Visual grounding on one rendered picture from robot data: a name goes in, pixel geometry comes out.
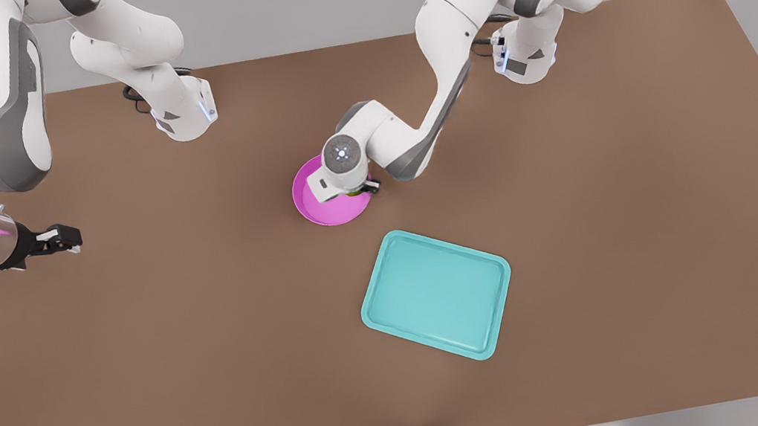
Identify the pink round plate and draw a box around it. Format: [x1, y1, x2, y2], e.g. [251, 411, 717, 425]
[287, 148, 378, 232]

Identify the teal rectangular tray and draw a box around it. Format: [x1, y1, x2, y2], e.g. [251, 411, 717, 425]
[349, 214, 524, 378]

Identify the black cable loop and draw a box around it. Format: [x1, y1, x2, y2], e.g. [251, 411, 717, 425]
[120, 65, 198, 118]
[468, 10, 522, 59]

